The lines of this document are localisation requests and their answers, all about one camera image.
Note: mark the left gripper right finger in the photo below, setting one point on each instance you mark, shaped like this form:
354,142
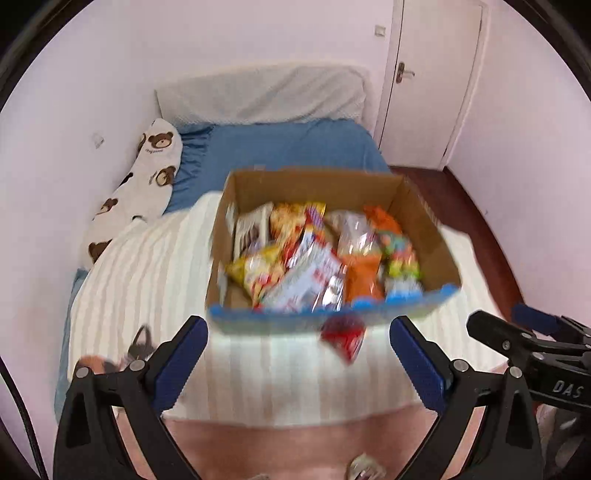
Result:
507,444

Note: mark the wall light switch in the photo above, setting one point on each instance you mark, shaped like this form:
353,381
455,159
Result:
379,30

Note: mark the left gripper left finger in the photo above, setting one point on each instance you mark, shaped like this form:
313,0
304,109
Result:
89,444

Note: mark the brown cardboard box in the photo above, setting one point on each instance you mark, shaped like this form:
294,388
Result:
230,307

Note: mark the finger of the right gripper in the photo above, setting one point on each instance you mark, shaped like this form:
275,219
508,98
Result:
501,336
547,324

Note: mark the franzzi cookie packet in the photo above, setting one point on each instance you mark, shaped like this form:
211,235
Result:
252,231

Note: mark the yellow mushroom snack bag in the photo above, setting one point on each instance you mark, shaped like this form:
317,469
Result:
257,273

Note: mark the blue bed sheet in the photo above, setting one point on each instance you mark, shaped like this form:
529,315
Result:
277,152

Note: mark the sedaap noodle packet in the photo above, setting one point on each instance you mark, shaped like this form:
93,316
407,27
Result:
308,226

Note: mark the orange biscuit bag front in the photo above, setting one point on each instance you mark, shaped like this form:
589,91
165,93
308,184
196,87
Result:
362,283

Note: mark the striped cat blanket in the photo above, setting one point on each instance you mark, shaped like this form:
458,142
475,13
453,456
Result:
236,451

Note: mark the grey white pillow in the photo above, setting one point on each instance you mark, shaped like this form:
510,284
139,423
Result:
274,93

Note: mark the clear white snack bag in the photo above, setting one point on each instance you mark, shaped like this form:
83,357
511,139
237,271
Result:
355,235

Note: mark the white cartoon snack packet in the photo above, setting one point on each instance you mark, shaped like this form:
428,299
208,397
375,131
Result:
364,467

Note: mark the colourful candy ball bag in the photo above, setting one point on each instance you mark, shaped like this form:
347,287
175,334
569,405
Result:
402,269

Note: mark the red white snack packet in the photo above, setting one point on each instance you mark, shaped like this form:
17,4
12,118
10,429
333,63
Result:
301,285

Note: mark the orange snack bag back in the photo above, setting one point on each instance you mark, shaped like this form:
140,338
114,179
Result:
381,220

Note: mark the white door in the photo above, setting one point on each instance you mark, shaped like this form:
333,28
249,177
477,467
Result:
432,70

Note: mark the small red snack bag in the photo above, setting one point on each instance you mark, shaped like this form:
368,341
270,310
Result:
345,335

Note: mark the bear print long pillow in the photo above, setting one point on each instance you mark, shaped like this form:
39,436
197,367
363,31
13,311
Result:
142,194

